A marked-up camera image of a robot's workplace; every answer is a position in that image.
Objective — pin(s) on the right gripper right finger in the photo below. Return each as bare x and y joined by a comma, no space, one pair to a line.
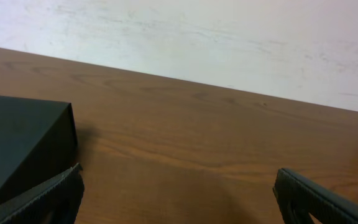
300,200

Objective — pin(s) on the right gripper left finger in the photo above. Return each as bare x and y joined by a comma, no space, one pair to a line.
57,200

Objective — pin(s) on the dark green box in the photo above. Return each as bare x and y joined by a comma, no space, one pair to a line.
37,141

